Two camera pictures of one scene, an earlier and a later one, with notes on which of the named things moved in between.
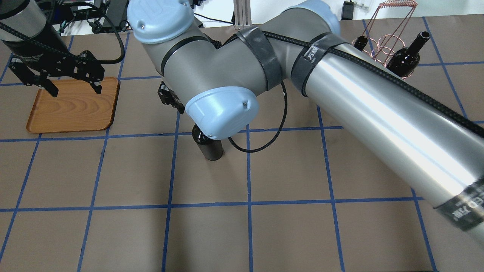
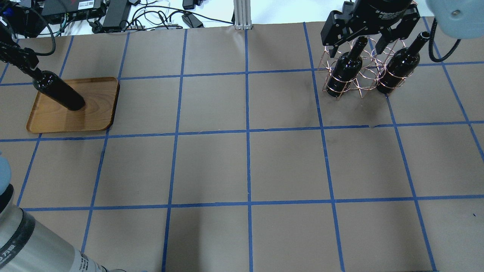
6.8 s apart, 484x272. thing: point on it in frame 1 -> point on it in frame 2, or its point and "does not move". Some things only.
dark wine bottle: (212, 149) -> (51, 85)
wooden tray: (76, 107) does not move
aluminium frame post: (242, 13) does not move
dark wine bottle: (404, 61) does not move
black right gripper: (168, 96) -> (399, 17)
